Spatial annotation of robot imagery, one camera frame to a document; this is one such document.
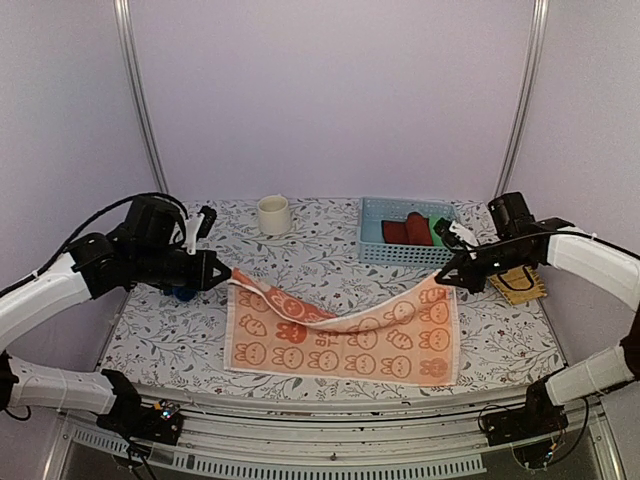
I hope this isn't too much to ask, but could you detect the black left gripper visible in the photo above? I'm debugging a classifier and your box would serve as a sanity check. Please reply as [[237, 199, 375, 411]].
[[133, 246, 231, 290]]

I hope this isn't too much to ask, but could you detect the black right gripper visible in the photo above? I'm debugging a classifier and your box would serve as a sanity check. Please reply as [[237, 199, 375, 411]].
[[437, 237, 533, 293]]

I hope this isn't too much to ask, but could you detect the orange bunny pattern towel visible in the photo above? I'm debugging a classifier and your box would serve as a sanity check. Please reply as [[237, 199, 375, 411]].
[[223, 269, 460, 387]]

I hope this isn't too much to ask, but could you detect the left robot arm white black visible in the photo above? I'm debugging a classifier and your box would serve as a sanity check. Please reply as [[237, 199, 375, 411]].
[[1, 192, 231, 434]]

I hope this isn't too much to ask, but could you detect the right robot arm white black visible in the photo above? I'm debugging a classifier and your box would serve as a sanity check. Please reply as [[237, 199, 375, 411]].
[[434, 192, 639, 436]]

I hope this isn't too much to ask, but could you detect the green rolled towel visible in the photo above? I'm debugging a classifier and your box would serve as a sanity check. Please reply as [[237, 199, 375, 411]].
[[428, 216, 451, 247]]

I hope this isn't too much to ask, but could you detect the blue towel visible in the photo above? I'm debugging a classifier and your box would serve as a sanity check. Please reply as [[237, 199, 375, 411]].
[[161, 287, 198, 302]]

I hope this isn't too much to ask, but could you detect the yellow bamboo tray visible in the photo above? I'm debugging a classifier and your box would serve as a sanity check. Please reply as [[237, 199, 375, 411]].
[[489, 266, 547, 305]]

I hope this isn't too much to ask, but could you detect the dark red rolled towel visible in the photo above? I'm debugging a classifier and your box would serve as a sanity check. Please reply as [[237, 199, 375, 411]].
[[381, 220, 410, 245]]

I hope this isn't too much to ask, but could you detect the cream ceramic cup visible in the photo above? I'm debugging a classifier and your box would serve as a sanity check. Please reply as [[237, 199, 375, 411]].
[[257, 195, 292, 235]]

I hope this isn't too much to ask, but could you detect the light blue plastic basket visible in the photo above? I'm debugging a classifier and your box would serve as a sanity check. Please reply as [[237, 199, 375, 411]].
[[357, 197, 459, 269]]

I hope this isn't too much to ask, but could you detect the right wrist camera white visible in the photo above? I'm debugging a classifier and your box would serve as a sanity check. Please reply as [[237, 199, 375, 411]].
[[442, 220, 478, 250]]

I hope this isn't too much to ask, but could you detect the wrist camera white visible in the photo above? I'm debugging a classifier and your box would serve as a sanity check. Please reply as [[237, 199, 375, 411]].
[[442, 220, 478, 250], [183, 206, 217, 255]]

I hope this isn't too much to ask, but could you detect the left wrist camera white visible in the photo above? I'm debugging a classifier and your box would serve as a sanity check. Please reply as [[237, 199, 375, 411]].
[[183, 206, 217, 255]]

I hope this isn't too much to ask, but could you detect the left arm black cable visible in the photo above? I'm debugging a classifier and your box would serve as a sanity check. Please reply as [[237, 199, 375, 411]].
[[29, 192, 187, 277]]

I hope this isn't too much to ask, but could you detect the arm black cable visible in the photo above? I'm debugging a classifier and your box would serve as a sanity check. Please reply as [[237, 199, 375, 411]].
[[29, 192, 187, 277], [492, 229, 640, 292]]

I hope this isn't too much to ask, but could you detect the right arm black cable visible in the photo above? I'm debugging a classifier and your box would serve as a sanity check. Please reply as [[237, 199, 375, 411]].
[[492, 229, 640, 292]]

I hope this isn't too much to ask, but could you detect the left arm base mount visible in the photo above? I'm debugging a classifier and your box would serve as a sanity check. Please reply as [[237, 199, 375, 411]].
[[96, 397, 184, 446]]

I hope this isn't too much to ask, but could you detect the front aluminium rail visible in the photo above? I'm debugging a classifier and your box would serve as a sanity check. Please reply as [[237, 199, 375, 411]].
[[44, 387, 625, 479]]

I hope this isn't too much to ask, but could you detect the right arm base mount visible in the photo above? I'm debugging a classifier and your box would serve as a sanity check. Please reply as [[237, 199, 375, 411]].
[[479, 396, 569, 446]]

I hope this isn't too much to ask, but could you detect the right aluminium frame post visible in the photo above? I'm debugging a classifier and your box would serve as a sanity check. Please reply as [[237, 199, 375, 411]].
[[494, 0, 549, 197]]

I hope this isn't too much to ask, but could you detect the aluminium frame post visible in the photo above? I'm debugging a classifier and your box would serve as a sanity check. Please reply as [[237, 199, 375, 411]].
[[113, 0, 169, 193], [494, 0, 549, 197]]

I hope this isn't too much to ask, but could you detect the left aluminium frame post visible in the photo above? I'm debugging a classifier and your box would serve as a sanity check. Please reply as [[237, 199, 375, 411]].
[[113, 0, 169, 193]]

